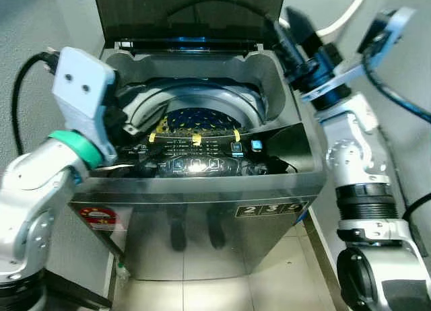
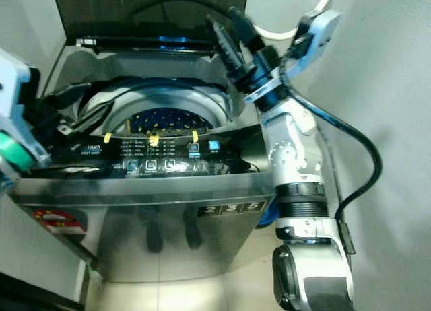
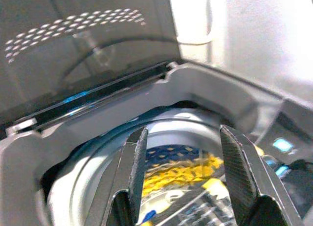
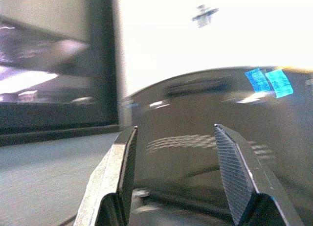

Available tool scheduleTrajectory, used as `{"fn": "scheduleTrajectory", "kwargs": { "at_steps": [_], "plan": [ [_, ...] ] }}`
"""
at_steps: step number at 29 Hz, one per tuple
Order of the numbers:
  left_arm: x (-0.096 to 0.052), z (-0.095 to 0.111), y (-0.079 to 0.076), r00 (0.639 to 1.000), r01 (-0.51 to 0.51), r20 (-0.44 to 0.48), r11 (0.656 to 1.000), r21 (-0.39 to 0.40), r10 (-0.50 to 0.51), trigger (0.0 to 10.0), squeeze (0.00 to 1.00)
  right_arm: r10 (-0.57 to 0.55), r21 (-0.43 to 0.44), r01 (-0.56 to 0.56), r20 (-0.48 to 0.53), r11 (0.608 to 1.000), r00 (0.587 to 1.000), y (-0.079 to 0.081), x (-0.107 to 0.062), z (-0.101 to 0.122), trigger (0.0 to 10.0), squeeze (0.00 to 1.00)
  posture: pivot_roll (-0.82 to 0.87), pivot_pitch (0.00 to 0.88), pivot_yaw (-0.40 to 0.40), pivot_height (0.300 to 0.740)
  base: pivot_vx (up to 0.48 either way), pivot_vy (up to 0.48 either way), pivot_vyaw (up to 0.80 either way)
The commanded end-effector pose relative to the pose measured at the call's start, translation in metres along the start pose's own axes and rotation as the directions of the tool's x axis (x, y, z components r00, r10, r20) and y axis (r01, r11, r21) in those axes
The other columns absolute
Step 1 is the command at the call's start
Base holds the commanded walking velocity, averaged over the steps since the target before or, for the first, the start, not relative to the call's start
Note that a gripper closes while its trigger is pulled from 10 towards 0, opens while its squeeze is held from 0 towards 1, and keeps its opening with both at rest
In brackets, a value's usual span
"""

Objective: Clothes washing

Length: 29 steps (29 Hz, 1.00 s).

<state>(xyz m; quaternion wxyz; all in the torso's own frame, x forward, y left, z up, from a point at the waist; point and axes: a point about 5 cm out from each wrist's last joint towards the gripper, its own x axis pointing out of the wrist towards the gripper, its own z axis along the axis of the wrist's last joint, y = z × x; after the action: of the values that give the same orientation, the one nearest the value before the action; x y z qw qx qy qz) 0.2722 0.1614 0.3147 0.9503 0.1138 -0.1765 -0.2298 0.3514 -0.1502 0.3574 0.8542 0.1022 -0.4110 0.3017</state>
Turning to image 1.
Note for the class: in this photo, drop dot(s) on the dark tinted washer lid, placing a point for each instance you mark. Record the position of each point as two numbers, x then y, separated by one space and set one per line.
188 18

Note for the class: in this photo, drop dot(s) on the black washer control panel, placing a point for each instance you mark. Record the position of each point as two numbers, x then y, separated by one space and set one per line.
202 164

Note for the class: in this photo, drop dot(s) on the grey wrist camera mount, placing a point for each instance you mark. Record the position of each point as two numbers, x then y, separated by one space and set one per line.
387 35
84 89

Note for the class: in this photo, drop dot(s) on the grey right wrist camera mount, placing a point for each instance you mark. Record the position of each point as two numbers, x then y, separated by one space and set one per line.
387 35

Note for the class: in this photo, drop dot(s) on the yellow tape piece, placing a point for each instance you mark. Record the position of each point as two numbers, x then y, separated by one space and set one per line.
153 137
196 139
236 136

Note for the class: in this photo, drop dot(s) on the black number label strip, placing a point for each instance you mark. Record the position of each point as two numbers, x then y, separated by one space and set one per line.
271 209

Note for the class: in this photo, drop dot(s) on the silver top-load washing machine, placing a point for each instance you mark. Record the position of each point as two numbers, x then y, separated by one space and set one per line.
202 237

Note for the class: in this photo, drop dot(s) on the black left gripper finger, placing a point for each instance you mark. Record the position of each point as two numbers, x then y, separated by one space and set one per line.
138 132
133 92

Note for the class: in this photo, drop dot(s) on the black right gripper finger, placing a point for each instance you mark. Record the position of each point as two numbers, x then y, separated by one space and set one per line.
304 28
284 43

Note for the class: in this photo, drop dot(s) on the steel washer drum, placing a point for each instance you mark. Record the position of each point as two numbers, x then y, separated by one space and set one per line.
202 104

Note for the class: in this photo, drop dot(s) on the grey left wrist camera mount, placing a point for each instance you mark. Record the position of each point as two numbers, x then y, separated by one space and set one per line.
84 89

